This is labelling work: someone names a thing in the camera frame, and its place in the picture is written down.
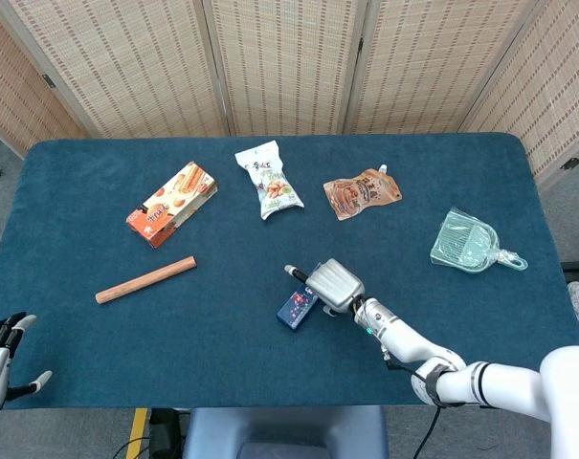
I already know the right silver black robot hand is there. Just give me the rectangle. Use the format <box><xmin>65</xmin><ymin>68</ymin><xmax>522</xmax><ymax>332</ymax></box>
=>
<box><xmin>283</xmin><ymin>257</ymin><xmax>367</xmax><ymax>317</ymax></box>

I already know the blue glasses case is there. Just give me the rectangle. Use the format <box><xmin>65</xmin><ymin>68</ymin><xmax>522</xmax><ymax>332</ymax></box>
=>
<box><xmin>276</xmin><ymin>282</ymin><xmax>321</xmax><ymax>330</ymax></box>

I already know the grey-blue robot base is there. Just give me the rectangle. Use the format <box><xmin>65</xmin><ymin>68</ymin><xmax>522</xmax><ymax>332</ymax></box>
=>
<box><xmin>182</xmin><ymin>404</ymin><xmax>390</xmax><ymax>459</ymax></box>

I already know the orange spout pouch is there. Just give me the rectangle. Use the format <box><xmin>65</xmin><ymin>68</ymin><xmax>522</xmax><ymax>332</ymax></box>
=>
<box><xmin>323</xmin><ymin>164</ymin><xmax>404</xmax><ymax>222</ymax></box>

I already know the white nut snack bag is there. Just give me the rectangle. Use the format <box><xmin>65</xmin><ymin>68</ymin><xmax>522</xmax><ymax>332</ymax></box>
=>
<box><xmin>234</xmin><ymin>140</ymin><xmax>305</xmax><ymax>222</ymax></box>

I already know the green dustpan in plastic bag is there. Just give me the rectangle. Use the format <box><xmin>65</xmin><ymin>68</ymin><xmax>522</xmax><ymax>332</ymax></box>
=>
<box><xmin>429</xmin><ymin>206</ymin><xmax>529</xmax><ymax>276</ymax></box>

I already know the wooden rolling pin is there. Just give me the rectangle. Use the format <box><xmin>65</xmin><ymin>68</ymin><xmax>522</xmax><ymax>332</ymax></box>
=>
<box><xmin>95</xmin><ymin>255</ymin><xmax>198</xmax><ymax>305</ymax></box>

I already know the blue table cloth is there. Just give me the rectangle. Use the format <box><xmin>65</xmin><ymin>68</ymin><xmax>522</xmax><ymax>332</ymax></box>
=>
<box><xmin>0</xmin><ymin>132</ymin><xmax>579</xmax><ymax>411</ymax></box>

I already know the orange biscuit carton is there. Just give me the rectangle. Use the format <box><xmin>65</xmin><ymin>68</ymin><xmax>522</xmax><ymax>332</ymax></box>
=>
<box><xmin>125</xmin><ymin>161</ymin><xmax>219</xmax><ymax>250</ymax></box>

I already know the woven bamboo screen panel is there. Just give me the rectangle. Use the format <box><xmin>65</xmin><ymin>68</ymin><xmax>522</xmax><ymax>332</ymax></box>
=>
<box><xmin>192</xmin><ymin>0</ymin><xmax>369</xmax><ymax>138</ymax></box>
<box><xmin>344</xmin><ymin>0</ymin><xmax>542</xmax><ymax>135</ymax></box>
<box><xmin>0</xmin><ymin>0</ymin><xmax>231</xmax><ymax>140</ymax></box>
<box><xmin>0</xmin><ymin>0</ymin><xmax>87</xmax><ymax>159</ymax></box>
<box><xmin>458</xmin><ymin>0</ymin><xmax>579</xmax><ymax>192</ymax></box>

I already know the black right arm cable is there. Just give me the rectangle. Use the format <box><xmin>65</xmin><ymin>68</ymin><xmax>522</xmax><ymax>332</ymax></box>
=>
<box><xmin>383</xmin><ymin>357</ymin><xmax>462</xmax><ymax>459</ymax></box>

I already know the black cable bundle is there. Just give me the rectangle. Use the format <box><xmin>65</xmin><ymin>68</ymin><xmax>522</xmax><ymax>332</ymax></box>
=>
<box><xmin>111</xmin><ymin>406</ymin><xmax>189</xmax><ymax>459</ymax></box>

